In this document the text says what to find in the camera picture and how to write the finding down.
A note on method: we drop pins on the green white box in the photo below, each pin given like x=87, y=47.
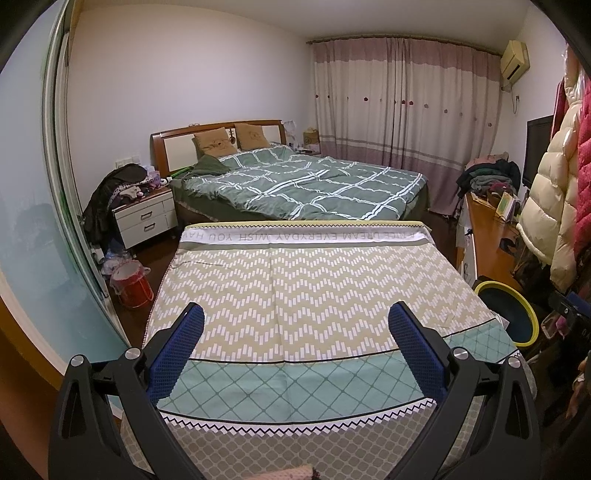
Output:
x=507, y=205

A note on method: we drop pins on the beige air conditioner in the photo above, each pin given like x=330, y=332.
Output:
x=515, y=62

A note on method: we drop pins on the dark patterned bag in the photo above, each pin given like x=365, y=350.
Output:
x=531, y=267

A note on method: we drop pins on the pile of clothes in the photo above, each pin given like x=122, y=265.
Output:
x=485, y=177

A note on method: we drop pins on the sliding wardrobe door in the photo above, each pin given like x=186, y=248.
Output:
x=37, y=207

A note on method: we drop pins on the clear plastic bags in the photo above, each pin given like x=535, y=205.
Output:
x=113, y=263

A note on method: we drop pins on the tan embroidered pillow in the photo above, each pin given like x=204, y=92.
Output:
x=253, y=136
x=214, y=144

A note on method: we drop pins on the pink and white curtain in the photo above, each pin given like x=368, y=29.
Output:
x=406, y=138

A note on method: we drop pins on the wooden desk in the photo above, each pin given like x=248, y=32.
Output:
x=485, y=240

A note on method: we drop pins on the pink patterned tissue box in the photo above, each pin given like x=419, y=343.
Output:
x=153, y=177

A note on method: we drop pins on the red bucket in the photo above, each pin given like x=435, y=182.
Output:
x=134, y=290

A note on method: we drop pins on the wooden bed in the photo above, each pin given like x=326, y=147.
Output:
x=178, y=150

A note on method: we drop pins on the dark jacket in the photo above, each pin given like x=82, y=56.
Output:
x=99, y=207

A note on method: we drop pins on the dark green cloth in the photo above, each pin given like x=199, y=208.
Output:
x=207, y=166

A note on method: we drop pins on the tan tissue box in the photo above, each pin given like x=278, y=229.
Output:
x=311, y=138

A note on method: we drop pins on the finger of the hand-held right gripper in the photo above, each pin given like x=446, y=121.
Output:
x=561, y=302

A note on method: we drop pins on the blue bin with yellow rim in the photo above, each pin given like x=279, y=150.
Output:
x=512, y=318

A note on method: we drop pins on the patterned tablecloth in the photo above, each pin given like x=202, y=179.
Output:
x=323, y=286

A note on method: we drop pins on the white puffer jacket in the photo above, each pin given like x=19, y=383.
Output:
x=554, y=194

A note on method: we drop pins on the green checked duvet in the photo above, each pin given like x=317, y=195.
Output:
x=314, y=189

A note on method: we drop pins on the red dotted jacket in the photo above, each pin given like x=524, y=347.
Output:
x=586, y=138

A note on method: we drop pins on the black television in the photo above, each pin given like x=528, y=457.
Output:
x=538, y=152

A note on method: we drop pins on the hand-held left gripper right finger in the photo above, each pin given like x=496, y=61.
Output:
x=415, y=346

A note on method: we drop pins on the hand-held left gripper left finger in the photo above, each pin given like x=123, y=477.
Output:
x=178, y=346

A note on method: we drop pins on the white nightstand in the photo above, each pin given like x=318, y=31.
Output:
x=147, y=219

